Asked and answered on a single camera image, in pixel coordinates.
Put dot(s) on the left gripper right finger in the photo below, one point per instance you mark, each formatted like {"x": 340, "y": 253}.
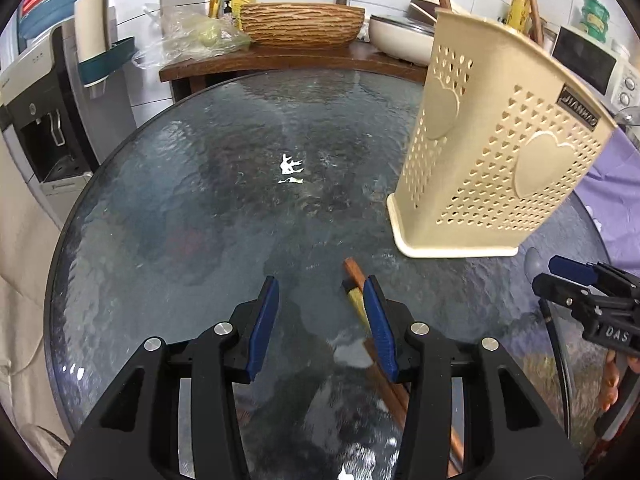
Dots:
{"x": 383, "y": 336}

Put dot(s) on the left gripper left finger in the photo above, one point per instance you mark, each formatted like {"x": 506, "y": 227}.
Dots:
{"x": 265, "y": 315}

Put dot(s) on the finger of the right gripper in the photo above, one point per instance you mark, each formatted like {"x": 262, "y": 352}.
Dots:
{"x": 581, "y": 273}

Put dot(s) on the dark chopstick gold band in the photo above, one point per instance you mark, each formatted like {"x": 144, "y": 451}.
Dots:
{"x": 355, "y": 298}

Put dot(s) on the brown wooden chopstick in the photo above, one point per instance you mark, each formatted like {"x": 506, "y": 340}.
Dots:
{"x": 538, "y": 32}
{"x": 395, "y": 395}

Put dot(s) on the person's right hand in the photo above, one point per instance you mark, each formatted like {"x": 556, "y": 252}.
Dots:
{"x": 608, "y": 394}

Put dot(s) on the purple floral cloth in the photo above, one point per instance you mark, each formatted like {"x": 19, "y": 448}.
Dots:
{"x": 610, "y": 191}

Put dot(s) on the beige perforated utensil holder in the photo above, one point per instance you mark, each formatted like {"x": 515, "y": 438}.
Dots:
{"x": 504, "y": 134}

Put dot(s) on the white microwave oven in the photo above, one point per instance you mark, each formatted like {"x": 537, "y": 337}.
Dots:
{"x": 613, "y": 79}

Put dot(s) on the beige sofa cover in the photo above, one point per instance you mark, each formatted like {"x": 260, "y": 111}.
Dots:
{"x": 28, "y": 238}

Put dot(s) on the brown wooden counter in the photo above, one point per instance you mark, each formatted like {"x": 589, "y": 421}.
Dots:
{"x": 188, "y": 77}

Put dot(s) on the yellow package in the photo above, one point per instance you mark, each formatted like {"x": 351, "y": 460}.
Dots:
{"x": 518, "y": 15}

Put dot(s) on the cream frying pan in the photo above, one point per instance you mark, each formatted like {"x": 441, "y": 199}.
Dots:
{"x": 408, "y": 38}

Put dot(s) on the water dispenser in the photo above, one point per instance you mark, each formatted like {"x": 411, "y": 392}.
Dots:
{"x": 41, "y": 93}

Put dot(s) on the plastic bag with fruit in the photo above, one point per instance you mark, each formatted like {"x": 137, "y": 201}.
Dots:
{"x": 188, "y": 35}

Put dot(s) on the woven wooden basin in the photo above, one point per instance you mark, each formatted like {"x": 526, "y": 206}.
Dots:
{"x": 301, "y": 25}

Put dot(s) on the paper cup holder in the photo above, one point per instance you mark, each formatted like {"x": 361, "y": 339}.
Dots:
{"x": 98, "y": 55}

